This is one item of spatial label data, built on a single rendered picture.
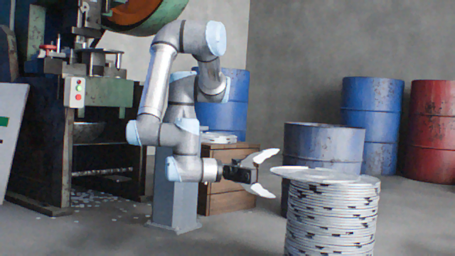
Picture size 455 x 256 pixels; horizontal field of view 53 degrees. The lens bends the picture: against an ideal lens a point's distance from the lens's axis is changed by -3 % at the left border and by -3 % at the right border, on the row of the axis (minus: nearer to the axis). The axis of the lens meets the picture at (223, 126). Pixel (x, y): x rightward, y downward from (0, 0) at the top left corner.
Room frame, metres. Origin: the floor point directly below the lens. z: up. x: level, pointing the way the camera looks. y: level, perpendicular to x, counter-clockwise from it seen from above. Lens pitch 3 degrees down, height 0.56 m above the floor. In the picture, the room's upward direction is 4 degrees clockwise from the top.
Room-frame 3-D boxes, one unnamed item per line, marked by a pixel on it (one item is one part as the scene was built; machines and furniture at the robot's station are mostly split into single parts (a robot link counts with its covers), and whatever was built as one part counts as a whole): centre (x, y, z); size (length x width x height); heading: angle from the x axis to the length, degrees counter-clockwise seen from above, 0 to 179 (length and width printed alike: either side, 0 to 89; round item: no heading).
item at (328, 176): (1.49, -0.30, 0.35); 0.29 x 0.29 x 0.01
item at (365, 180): (1.51, -0.37, 0.34); 0.29 x 0.29 x 0.01
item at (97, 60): (2.36, 0.65, 0.72); 0.25 x 0.14 x 0.14; 54
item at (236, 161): (1.46, -0.04, 0.35); 0.12 x 0.09 x 0.08; 103
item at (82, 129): (2.46, 0.80, 0.36); 0.34 x 0.34 x 0.10
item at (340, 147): (2.39, -0.52, 0.24); 0.42 x 0.42 x 0.48
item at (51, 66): (2.07, 0.79, 0.62); 0.10 x 0.06 x 0.20; 144
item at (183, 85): (2.03, 0.18, 0.62); 0.13 x 0.12 x 0.14; 85
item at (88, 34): (2.46, 0.80, 0.86); 0.20 x 0.16 x 0.05; 144
